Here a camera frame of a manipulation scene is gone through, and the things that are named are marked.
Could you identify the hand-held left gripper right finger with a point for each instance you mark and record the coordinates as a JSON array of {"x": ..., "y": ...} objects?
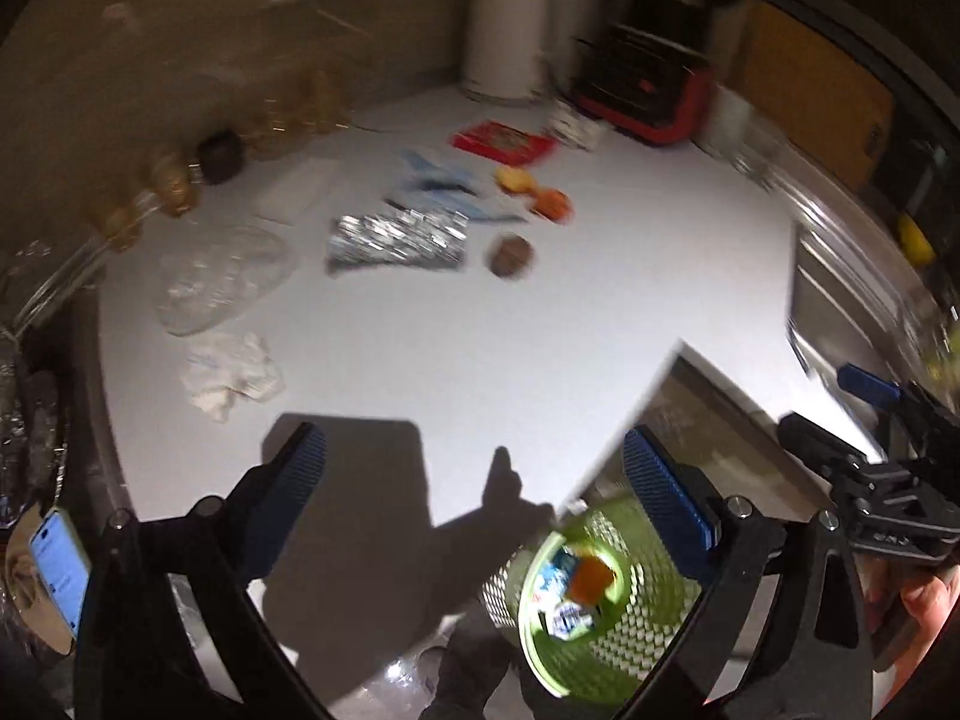
[{"x": 667, "y": 502}]

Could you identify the amber glass jar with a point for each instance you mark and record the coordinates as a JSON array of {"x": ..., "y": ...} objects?
[
  {"x": 169, "y": 180},
  {"x": 124, "y": 223}
]

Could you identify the blue and white packet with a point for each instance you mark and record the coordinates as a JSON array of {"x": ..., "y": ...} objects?
[{"x": 562, "y": 615}]

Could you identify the person's leg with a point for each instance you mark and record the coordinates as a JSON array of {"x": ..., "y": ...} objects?
[{"x": 469, "y": 664}]

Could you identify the silver foil wrapper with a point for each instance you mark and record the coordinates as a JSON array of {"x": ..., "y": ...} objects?
[{"x": 397, "y": 240}]

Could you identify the green plastic basket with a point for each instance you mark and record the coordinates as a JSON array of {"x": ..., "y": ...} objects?
[{"x": 600, "y": 607}]

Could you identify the red snack packet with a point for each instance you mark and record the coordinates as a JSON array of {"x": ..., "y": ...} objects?
[{"x": 502, "y": 141}]

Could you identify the clear glass bowl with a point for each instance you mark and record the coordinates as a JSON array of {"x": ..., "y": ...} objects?
[{"x": 41, "y": 277}]

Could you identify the person's right hand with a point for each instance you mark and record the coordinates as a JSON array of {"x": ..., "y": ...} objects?
[{"x": 926, "y": 604}]

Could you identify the blue face mask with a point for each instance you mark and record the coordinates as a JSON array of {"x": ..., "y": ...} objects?
[{"x": 442, "y": 184}]

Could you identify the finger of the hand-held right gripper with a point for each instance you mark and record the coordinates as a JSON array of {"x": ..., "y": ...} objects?
[
  {"x": 868, "y": 384},
  {"x": 817, "y": 442}
]

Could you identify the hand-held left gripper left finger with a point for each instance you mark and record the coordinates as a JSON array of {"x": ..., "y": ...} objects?
[{"x": 289, "y": 495}]

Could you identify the yellow sponge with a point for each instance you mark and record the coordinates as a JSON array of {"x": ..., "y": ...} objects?
[{"x": 915, "y": 238}]

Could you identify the crumpled white tissue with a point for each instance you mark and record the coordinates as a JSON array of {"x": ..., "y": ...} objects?
[{"x": 232, "y": 375}]

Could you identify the orange fruit peel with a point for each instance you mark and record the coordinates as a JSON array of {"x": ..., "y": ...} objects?
[{"x": 551, "y": 202}]

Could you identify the clear amber glass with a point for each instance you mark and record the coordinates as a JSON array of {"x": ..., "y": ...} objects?
[{"x": 270, "y": 116}]

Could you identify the white electric kettle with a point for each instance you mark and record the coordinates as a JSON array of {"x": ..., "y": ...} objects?
[{"x": 504, "y": 37}]

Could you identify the clear plastic bag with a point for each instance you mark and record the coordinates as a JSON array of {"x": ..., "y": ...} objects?
[{"x": 225, "y": 277}]

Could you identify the smartphone with green case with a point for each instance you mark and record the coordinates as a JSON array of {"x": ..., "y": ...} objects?
[{"x": 61, "y": 570}]

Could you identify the stainless steel sink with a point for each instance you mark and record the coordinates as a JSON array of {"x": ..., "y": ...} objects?
[{"x": 855, "y": 270}]

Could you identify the orange wrapper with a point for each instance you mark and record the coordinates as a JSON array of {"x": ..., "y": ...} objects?
[{"x": 592, "y": 577}]

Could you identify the wooden cutting board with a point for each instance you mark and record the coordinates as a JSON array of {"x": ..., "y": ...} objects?
[{"x": 817, "y": 94}]

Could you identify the red and black appliance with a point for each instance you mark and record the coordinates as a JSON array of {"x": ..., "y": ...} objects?
[{"x": 645, "y": 82}]

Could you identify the dark round cup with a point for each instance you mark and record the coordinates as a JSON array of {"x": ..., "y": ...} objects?
[{"x": 217, "y": 157}]

